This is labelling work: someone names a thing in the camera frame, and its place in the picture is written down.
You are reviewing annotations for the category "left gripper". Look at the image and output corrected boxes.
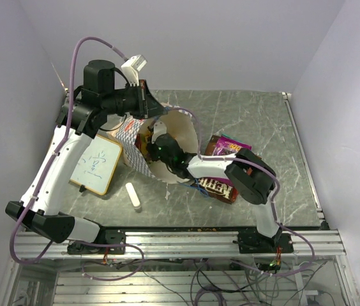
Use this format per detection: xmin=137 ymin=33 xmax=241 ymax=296
xmin=103 ymin=80 xmax=169 ymax=120

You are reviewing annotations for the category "checkered paper bag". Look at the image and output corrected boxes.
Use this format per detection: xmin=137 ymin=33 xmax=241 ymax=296
xmin=107 ymin=104 xmax=200 ymax=187

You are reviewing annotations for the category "purple candy bag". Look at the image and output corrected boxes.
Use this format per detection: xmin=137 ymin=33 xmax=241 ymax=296
xmin=212 ymin=135 xmax=251 ymax=156

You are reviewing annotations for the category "dark brown snack bag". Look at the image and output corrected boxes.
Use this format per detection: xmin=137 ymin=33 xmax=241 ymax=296
xmin=191 ymin=134 xmax=240 ymax=205

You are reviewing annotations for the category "colourful fruit candy bag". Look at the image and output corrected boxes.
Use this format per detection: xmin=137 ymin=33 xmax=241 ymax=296
xmin=135 ymin=127 xmax=153 ymax=164

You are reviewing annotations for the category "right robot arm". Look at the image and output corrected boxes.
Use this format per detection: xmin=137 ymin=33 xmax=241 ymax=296
xmin=147 ymin=133 xmax=281 ymax=252

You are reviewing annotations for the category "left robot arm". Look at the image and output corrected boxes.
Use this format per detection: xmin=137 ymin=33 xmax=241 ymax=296
xmin=6 ymin=55 xmax=165 ymax=253

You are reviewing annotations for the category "white marker eraser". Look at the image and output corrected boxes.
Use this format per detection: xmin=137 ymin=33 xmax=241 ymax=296
xmin=125 ymin=182 xmax=142 ymax=212

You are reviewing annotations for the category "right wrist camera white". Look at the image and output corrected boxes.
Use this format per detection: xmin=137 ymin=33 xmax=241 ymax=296
xmin=153 ymin=120 xmax=167 ymax=138

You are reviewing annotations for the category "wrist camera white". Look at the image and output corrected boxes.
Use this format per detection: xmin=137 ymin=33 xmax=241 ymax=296
xmin=121 ymin=55 xmax=147 ymax=86
xmin=153 ymin=120 xmax=167 ymax=138

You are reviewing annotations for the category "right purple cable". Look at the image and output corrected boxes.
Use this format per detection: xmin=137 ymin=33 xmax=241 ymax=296
xmin=149 ymin=106 xmax=317 ymax=278

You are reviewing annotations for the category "purple cable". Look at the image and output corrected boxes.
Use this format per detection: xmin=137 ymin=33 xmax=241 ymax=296
xmin=149 ymin=106 xmax=317 ymax=278
xmin=9 ymin=36 xmax=144 ymax=281

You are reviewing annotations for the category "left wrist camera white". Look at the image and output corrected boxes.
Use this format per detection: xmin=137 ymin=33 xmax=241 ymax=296
xmin=121 ymin=55 xmax=147 ymax=86

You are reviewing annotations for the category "small whiteboard orange frame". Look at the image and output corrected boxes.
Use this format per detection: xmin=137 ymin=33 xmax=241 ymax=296
xmin=70 ymin=135 xmax=123 ymax=195

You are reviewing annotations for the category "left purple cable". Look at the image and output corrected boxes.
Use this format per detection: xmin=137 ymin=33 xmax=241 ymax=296
xmin=9 ymin=36 xmax=144 ymax=281

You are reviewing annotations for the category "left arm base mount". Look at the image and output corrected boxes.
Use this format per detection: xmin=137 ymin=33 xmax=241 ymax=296
xmin=67 ymin=227 xmax=126 ymax=255

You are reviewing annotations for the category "aluminium rail frame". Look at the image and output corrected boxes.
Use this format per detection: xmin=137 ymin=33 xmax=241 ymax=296
xmin=13 ymin=229 xmax=360 ymax=305

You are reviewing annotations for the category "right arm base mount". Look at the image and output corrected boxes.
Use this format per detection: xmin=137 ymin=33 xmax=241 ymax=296
xmin=232 ymin=228 xmax=294 ymax=254

